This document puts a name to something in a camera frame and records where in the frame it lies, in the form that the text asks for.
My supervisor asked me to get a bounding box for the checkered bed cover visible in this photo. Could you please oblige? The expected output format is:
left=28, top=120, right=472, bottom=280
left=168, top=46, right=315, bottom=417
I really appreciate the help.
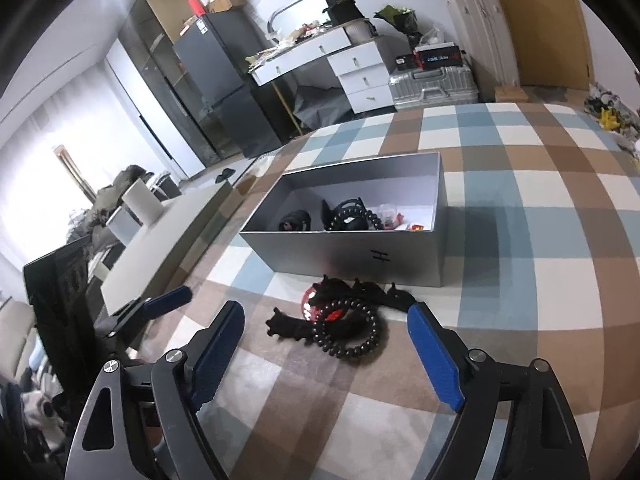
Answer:
left=144, top=102, right=640, bottom=480

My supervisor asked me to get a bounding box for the silver aluminium suitcase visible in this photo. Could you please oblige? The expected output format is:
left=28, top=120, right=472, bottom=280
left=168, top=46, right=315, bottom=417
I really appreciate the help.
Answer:
left=388, top=65, right=480, bottom=110

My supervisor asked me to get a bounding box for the red China pin badge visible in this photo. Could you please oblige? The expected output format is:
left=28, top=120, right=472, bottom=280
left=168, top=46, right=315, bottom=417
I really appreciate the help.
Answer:
left=300, top=281, right=354, bottom=322

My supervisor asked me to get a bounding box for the white desk with drawers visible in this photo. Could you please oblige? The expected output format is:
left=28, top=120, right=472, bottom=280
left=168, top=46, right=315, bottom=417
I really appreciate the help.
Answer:
left=250, top=20, right=394, bottom=132

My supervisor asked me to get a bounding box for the glass door cabinet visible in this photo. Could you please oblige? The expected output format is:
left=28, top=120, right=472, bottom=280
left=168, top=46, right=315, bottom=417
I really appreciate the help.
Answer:
left=118, top=0, right=224, bottom=168

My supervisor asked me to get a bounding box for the black hair claw clip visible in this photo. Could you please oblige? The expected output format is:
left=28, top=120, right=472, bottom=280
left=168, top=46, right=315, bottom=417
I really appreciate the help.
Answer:
left=266, top=275, right=416, bottom=348

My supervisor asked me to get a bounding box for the wooden door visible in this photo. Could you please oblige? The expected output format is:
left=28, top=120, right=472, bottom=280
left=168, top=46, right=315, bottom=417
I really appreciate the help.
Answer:
left=500, top=0, right=592, bottom=90

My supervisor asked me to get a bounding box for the white upright suitcase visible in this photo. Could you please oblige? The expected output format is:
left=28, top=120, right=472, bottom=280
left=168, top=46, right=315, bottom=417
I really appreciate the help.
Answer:
left=447, top=0, right=520, bottom=102

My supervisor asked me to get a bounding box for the black spiral hair tie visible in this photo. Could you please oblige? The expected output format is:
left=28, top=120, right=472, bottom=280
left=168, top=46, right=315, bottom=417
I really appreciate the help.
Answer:
left=322, top=198, right=384, bottom=232
left=311, top=298, right=386, bottom=361

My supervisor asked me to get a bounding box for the white cylinder bin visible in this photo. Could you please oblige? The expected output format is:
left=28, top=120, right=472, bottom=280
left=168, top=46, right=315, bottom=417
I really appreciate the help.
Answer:
left=122, top=179, right=164, bottom=226

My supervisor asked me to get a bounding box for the black twisted hair rope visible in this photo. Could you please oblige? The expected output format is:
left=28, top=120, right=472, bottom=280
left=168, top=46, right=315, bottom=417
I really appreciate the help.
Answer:
left=276, top=209, right=313, bottom=232

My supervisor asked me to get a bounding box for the dark grey refrigerator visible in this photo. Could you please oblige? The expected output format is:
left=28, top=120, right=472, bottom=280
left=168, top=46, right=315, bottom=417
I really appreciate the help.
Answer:
left=174, top=9, right=292, bottom=158

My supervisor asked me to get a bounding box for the grey cardboard box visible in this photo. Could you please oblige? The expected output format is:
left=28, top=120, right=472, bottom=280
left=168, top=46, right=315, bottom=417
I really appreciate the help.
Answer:
left=241, top=153, right=447, bottom=287

